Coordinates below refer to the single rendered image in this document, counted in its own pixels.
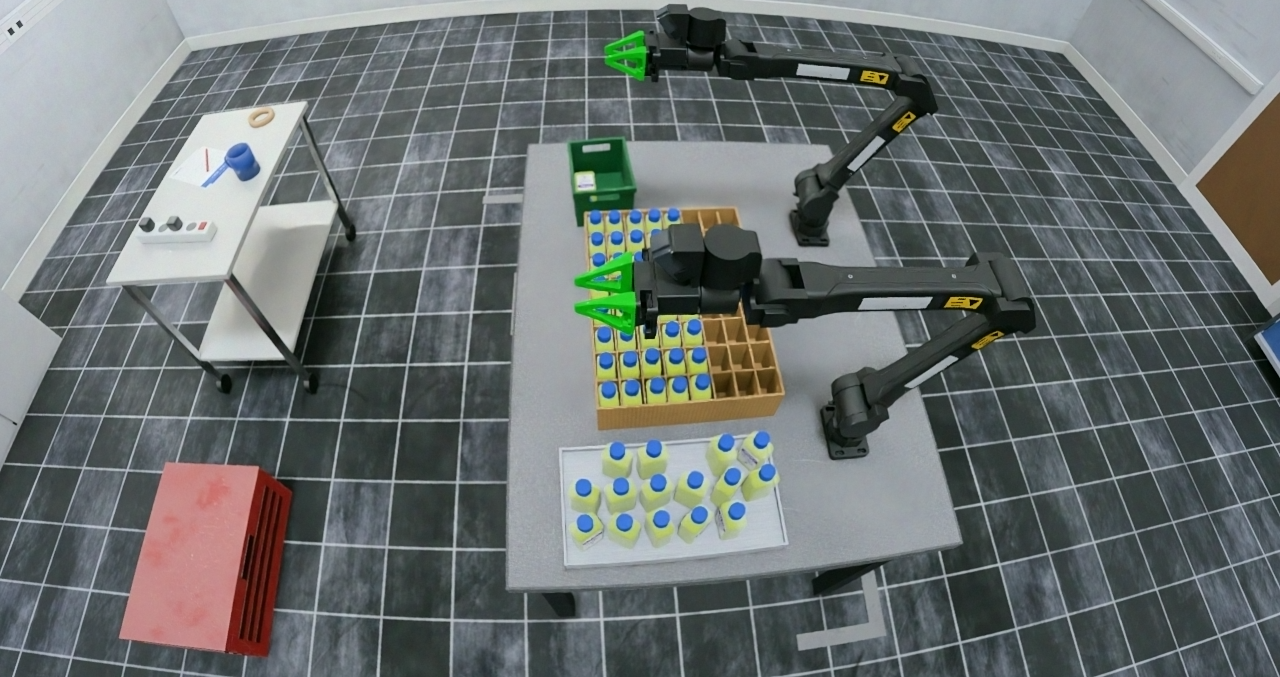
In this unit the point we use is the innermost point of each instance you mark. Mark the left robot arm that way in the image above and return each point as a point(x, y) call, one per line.
point(790, 290)

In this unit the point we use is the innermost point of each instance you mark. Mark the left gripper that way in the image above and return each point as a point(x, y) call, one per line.
point(637, 294)

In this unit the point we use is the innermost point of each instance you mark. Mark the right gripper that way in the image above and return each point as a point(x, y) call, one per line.
point(647, 47)

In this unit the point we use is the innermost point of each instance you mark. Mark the white rimmed tray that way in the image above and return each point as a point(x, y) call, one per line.
point(765, 522)

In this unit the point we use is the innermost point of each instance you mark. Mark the green plastic crate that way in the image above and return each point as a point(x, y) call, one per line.
point(606, 166)

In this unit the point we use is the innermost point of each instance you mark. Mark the brown cardboard carton with dividers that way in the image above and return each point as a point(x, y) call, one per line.
point(727, 343)

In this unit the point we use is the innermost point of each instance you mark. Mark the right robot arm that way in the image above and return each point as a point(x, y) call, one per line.
point(817, 188)

